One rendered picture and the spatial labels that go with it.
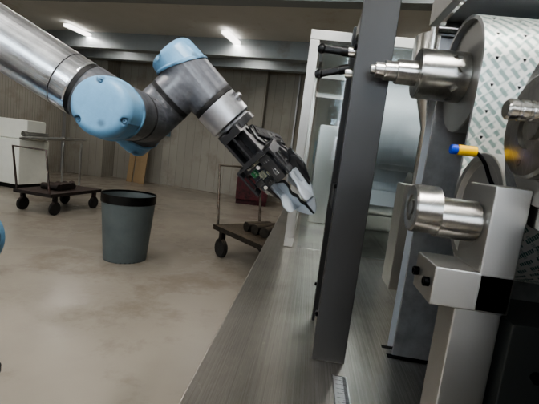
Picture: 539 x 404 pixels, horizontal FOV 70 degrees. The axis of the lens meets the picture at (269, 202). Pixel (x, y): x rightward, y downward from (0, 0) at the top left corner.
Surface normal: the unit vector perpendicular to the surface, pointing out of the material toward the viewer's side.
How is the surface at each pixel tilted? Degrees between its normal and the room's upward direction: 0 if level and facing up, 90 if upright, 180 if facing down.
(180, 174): 90
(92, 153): 90
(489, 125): 92
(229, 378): 0
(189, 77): 94
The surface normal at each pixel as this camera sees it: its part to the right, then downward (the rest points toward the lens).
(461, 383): -0.11, 0.12
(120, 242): 0.12, 0.22
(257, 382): 0.12, -0.98
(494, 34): -0.04, -0.34
